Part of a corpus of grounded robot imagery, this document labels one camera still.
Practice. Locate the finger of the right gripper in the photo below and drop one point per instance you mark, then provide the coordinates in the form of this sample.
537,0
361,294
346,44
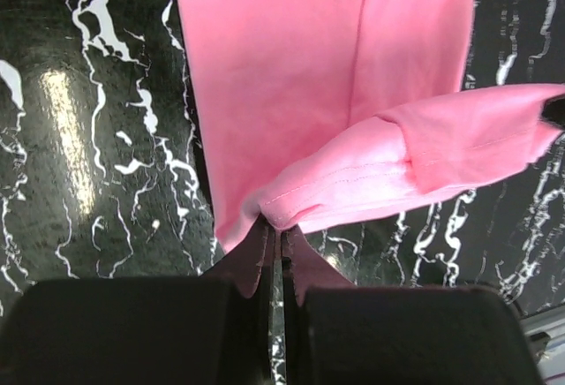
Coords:
553,112

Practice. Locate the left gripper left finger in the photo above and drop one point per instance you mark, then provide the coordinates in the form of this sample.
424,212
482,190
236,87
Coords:
207,329

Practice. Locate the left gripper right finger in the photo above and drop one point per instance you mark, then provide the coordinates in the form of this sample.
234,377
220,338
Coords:
339,333

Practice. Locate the pink t-shirt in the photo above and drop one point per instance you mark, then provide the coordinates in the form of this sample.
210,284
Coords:
315,113

